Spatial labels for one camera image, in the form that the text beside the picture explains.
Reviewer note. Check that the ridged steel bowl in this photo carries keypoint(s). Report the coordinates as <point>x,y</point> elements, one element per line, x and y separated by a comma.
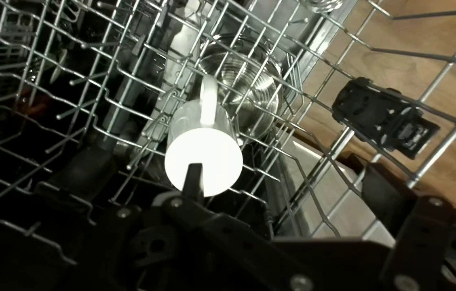
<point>250,91</point>

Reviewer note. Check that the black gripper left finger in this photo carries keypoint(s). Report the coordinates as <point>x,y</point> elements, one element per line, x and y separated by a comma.
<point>222,243</point>

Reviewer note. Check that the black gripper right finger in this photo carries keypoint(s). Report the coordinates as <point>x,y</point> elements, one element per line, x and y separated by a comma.
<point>439,243</point>

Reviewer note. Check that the open dishwasher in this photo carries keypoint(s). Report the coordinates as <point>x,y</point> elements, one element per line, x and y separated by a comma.
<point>342,215</point>

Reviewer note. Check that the black rack wheel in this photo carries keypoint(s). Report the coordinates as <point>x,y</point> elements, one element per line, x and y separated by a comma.
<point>379,115</point>

